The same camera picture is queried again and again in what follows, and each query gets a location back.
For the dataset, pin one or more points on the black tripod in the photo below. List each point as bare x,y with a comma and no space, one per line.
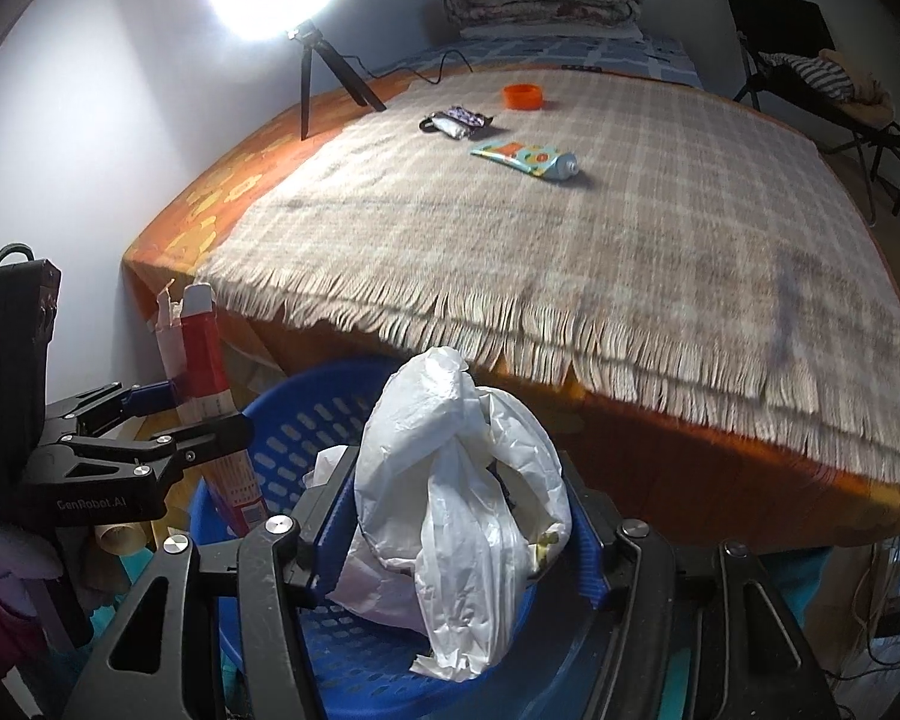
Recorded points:
304,90

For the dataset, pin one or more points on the plaid fringed blanket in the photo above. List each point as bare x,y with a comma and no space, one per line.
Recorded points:
570,255

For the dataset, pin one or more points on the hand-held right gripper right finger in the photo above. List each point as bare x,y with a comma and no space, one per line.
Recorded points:
592,570

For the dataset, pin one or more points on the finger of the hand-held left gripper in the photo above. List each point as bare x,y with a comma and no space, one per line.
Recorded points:
210,435
150,395

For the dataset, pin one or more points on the cardboard tube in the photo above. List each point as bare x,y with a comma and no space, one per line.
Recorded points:
120,538

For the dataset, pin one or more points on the blue plastic basket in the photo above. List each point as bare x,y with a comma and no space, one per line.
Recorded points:
292,427

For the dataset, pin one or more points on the tan cloth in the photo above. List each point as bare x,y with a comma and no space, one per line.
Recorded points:
866,94

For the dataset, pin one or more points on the orange plastic cup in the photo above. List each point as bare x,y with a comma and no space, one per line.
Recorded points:
523,96

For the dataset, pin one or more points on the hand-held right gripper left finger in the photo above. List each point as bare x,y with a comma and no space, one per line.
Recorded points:
336,514

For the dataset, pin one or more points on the small crumpled packet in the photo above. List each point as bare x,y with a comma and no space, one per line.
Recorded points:
457,124

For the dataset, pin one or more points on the colourful squeeze tube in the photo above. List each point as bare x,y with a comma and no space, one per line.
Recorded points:
525,157

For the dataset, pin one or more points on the orange floral bed cover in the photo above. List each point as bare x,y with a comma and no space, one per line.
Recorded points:
720,480

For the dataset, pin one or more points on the striped cloth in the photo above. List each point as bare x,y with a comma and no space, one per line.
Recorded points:
825,75

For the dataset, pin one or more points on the red cardboard box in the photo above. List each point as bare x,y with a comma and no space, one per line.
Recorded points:
202,360

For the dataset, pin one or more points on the white plastic bag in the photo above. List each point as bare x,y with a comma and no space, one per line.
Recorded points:
457,510

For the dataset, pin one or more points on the blue checked sheet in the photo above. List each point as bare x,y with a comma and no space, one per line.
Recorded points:
622,52

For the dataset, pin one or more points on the black folding chair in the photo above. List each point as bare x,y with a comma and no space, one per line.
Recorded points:
772,15

